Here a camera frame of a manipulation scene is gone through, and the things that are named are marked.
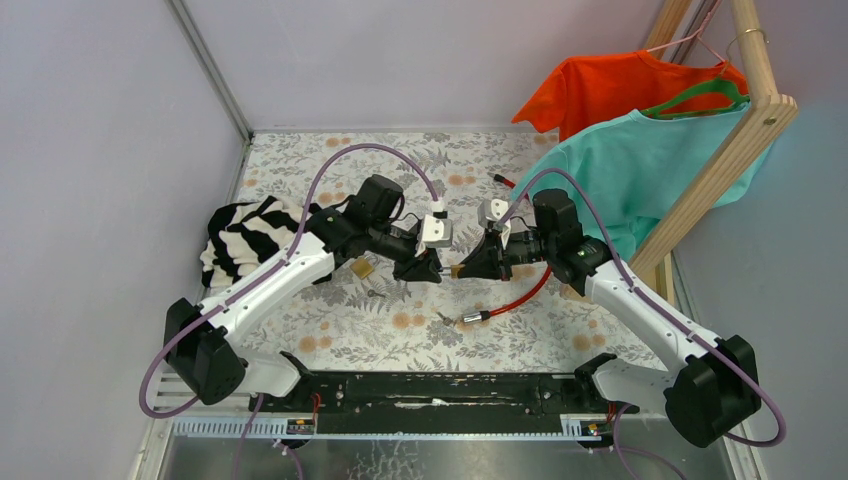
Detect red cable lock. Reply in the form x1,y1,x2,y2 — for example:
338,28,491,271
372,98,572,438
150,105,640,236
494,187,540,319
461,173,554,325

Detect teal t-shirt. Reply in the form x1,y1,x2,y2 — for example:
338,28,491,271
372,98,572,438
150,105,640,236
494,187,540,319
513,105,749,262

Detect large brass padlock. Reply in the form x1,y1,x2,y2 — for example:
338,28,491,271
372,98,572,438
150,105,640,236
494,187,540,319
349,255,380,280

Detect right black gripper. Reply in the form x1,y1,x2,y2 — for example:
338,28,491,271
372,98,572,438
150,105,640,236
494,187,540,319
457,226,555,282

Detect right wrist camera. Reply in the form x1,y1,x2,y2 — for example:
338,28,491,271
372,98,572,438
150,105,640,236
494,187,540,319
477,199,511,248

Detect black white striped cloth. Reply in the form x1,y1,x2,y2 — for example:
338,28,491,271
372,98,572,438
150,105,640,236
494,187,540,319
200,196,303,288

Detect green clothes hanger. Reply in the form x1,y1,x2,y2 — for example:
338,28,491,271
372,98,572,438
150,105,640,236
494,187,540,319
639,76,752,121

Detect pink clothes hanger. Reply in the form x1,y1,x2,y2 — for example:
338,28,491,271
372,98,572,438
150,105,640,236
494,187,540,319
643,0,725,64

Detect wooden clothes rack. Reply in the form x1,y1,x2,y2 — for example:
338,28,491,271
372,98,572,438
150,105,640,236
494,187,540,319
559,0,800,306

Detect orange t-shirt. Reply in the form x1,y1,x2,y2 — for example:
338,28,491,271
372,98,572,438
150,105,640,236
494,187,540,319
512,50,748,141

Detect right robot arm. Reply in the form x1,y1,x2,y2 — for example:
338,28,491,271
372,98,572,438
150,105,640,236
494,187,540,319
451,189,762,447

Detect small brass padlock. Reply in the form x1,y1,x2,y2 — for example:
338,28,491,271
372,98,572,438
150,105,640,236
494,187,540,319
441,264,464,279

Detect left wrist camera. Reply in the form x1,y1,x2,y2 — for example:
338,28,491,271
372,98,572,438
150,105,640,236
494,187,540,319
415,211,453,256

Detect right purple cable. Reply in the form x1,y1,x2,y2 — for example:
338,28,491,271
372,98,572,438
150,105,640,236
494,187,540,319
496,168,788,448

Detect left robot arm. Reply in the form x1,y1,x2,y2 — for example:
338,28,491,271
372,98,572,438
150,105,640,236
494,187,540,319
164,174,452,411

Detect floral patterned mat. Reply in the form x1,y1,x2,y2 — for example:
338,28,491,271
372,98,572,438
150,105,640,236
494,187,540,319
236,133,659,372

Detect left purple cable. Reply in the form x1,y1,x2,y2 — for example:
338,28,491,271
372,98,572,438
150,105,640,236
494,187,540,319
138,143,444,421

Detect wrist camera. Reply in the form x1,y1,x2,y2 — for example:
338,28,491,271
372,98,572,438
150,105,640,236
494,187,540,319
477,199,511,248
415,211,453,256

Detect purple cable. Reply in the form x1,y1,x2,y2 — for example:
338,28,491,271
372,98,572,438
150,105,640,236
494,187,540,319
138,143,444,421
496,168,788,448

